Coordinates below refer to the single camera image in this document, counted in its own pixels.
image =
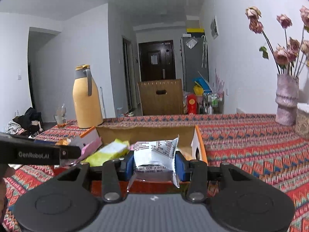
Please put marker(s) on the orange cardboard box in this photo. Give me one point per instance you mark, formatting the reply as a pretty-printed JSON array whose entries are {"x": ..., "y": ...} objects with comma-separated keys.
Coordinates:
[{"x": 190, "y": 145}]

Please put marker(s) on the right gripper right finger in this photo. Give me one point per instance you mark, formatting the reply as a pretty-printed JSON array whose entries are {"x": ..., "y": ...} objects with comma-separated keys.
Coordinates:
[{"x": 194, "y": 174}]

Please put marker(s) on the jar of seeds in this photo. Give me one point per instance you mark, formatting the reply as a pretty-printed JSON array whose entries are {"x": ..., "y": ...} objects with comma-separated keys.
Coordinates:
[{"x": 302, "y": 120}]

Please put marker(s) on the pink snack packet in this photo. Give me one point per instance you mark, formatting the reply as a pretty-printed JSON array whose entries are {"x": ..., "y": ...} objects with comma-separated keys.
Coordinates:
[{"x": 89, "y": 149}]

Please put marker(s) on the white umbrella on fridge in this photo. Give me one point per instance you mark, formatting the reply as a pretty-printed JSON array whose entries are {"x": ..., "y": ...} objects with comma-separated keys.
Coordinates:
[{"x": 204, "y": 53}]

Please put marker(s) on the yellow green snack packet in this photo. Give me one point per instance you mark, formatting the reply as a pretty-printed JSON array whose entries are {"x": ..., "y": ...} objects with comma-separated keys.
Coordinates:
[{"x": 114, "y": 150}]

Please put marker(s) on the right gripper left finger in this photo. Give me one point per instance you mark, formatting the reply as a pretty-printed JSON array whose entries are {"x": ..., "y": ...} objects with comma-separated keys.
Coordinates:
[{"x": 115, "y": 174}]

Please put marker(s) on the drinking glass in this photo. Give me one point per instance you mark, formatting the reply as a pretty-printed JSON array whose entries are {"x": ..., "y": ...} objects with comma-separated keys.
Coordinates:
[{"x": 60, "y": 116}]

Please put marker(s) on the yellow box on fridge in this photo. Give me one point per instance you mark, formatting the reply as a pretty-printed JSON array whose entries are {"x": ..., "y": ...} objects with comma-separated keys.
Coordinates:
[{"x": 195, "y": 30}]

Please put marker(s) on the wooden chair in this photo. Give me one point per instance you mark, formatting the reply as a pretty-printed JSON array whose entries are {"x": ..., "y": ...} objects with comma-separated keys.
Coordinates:
[{"x": 161, "y": 97}]

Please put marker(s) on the black entrance door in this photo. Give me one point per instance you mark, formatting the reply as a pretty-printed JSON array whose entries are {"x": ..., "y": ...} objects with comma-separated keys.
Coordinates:
[{"x": 157, "y": 61}]

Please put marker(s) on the pink textured vase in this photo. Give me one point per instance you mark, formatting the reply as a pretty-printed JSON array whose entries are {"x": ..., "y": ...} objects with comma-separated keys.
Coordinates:
[{"x": 287, "y": 97}]

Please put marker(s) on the white snack packet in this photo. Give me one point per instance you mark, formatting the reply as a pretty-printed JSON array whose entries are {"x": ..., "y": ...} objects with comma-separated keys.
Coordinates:
[{"x": 154, "y": 161}]

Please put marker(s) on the grey refrigerator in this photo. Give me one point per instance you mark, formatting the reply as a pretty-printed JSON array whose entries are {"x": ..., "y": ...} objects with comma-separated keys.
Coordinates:
[{"x": 191, "y": 52}]

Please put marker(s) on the yellow thermos jug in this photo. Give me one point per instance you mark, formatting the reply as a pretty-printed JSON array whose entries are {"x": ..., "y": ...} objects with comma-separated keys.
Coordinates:
[{"x": 86, "y": 98}]

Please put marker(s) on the orange gold snack packet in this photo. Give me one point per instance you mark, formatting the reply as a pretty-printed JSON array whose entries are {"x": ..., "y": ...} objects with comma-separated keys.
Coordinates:
[{"x": 63, "y": 142}]

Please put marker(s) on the wall electrical panel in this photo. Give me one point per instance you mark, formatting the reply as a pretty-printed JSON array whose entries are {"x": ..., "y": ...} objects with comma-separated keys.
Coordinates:
[{"x": 213, "y": 27}]

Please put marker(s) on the wire storage cart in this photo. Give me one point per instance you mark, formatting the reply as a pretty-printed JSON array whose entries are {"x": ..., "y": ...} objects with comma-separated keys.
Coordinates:
[{"x": 213, "y": 103}]

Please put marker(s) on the red gift box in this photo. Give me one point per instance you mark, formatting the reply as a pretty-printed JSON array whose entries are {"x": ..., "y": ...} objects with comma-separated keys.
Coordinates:
[{"x": 192, "y": 103}]

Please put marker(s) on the patterned red tablecloth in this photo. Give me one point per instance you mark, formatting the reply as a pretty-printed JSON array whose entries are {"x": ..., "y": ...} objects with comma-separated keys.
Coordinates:
[{"x": 253, "y": 142}]

